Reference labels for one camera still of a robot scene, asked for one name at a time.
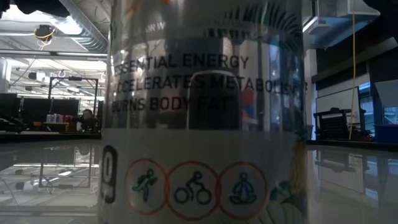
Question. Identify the tall silver energy drink can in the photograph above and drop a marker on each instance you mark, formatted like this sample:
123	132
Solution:
199	140

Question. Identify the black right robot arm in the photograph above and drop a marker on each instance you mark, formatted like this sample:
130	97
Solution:
388	12

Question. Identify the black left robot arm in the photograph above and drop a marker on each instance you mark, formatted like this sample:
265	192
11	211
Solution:
40	6

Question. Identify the person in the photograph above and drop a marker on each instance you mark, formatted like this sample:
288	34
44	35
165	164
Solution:
88	121

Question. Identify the distant red can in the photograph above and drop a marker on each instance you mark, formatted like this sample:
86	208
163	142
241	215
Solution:
69	118
62	118

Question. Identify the black perforated cart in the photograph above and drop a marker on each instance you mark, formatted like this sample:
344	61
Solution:
335	126

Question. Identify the white board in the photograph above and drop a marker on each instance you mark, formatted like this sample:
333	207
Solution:
337	99

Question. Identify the distant white can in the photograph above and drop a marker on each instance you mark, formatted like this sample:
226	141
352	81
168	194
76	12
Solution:
48	118
53	118

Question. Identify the blue plastic bin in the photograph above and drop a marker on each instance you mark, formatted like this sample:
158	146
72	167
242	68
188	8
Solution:
386	133

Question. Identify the white cylinder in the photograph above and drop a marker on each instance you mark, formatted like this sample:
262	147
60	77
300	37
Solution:
4	74

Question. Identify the black gantry frame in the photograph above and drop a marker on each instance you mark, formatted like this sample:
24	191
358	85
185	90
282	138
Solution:
73	78

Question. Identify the black aluminium table frame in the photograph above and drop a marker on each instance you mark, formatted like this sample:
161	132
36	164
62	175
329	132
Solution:
46	135

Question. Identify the black ceiling camera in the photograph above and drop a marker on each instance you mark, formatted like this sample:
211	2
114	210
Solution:
44	32

